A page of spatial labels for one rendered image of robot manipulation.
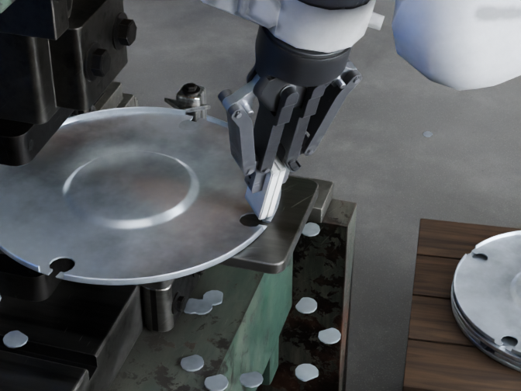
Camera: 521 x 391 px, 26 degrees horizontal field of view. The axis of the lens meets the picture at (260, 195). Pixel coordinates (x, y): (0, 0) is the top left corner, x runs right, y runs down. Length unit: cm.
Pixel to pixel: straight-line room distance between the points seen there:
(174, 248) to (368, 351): 109
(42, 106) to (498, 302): 82
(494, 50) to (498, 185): 179
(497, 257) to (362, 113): 110
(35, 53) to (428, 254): 91
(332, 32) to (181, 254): 28
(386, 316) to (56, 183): 113
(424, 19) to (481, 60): 5
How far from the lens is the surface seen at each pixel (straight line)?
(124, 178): 110
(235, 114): 90
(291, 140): 98
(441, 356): 156
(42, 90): 99
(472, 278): 165
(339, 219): 133
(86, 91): 100
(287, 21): 84
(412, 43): 74
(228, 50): 301
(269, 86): 90
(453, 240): 176
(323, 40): 84
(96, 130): 119
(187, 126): 119
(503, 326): 158
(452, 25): 72
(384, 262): 227
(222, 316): 115
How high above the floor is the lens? 141
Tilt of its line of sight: 35 degrees down
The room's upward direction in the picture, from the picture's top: straight up
